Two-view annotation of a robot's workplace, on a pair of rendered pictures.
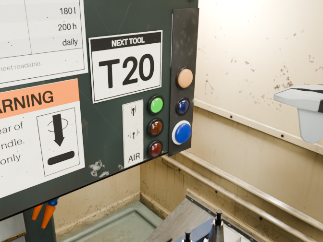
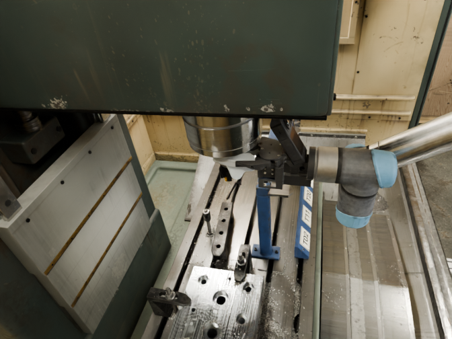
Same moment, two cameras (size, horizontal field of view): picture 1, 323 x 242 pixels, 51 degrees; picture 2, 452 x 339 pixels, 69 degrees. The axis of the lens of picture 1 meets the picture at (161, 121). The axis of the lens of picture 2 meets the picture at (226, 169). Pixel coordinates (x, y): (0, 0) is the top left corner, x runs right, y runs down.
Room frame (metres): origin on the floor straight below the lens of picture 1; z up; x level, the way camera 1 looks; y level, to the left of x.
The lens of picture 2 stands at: (-0.12, 0.63, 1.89)
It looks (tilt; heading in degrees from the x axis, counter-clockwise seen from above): 39 degrees down; 330
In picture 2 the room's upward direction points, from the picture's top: 8 degrees counter-clockwise
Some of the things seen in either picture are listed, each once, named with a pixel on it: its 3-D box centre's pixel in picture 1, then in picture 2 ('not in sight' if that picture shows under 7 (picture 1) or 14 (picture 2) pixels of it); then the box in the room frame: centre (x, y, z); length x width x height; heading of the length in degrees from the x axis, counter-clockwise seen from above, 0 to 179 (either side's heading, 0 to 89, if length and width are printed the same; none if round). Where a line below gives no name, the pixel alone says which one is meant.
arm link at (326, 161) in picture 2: not in sight; (324, 163); (0.24, 0.19, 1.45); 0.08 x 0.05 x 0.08; 131
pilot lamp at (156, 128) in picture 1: (155, 127); not in sight; (0.40, 0.01, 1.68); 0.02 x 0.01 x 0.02; 131
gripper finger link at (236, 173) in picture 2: not in sight; (235, 168); (0.35, 0.34, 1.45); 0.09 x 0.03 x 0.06; 55
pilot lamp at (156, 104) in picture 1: (156, 104); not in sight; (0.40, 0.01, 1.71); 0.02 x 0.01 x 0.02; 131
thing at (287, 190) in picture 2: not in sight; (281, 190); (0.42, 0.14, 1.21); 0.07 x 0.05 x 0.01; 41
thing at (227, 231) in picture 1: (228, 237); not in sight; (0.71, -0.19, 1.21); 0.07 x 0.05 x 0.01; 41
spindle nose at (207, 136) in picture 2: not in sight; (221, 111); (0.39, 0.33, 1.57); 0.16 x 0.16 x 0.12
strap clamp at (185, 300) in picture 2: not in sight; (170, 301); (0.47, 0.55, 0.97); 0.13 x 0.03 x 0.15; 41
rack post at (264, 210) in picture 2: not in sight; (264, 224); (0.47, 0.18, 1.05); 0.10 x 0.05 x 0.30; 41
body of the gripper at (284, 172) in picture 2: not in sight; (285, 163); (0.30, 0.25, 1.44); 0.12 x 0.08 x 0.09; 41
